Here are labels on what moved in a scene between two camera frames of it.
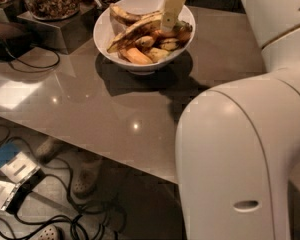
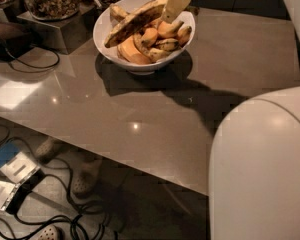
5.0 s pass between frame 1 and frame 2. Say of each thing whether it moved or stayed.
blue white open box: stayed
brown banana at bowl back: stayed
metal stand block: stayed
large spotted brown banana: moved
